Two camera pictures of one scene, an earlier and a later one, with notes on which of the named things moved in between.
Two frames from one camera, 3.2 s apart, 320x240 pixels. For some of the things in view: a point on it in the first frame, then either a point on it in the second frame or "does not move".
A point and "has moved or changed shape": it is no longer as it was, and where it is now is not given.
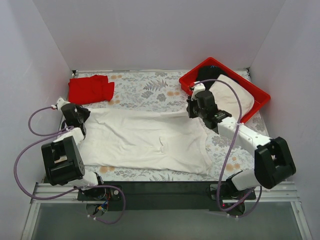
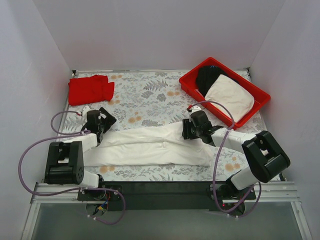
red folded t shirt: [96, 88] does not move
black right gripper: [192, 110] → [186, 129]
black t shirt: [211, 72] does not move
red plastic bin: [261, 97] does not move
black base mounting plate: [163, 195] does not move
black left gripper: [81, 115] → [105, 120]
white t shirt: [165, 140] has moved or changed shape
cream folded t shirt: [227, 98] does not move
